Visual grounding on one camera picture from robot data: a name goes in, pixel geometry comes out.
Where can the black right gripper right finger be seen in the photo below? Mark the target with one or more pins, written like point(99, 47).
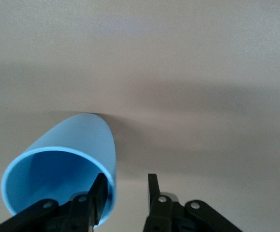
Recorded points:
point(164, 215)

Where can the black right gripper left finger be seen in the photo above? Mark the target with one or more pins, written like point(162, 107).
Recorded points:
point(77, 212)

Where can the blue plastic cup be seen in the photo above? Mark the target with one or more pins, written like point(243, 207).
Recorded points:
point(81, 135)

